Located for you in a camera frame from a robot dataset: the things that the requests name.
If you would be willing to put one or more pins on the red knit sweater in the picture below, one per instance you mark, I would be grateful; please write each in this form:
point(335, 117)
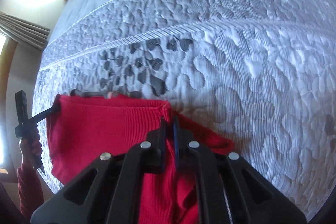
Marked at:
point(105, 134)

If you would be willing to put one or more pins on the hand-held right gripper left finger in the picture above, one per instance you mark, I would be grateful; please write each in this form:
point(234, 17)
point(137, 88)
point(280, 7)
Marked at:
point(155, 146)

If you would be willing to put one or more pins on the person's left hand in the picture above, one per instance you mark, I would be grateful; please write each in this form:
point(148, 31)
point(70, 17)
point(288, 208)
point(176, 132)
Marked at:
point(32, 146)

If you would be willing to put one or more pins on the window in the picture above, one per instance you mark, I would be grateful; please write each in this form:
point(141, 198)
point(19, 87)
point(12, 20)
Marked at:
point(2, 43)

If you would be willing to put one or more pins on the grey quilted leaf-print bedspread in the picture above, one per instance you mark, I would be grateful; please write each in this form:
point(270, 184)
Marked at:
point(236, 69)

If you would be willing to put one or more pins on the grey curtain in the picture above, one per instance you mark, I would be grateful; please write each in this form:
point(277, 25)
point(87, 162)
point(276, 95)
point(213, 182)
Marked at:
point(23, 29)

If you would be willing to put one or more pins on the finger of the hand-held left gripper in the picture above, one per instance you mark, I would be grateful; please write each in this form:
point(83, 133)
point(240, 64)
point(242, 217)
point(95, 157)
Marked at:
point(46, 113)

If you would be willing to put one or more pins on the person's left forearm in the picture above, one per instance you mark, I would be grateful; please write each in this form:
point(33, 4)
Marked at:
point(29, 190)

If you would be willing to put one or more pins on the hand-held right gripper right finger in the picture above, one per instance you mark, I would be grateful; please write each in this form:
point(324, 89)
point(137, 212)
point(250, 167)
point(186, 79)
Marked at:
point(176, 140)

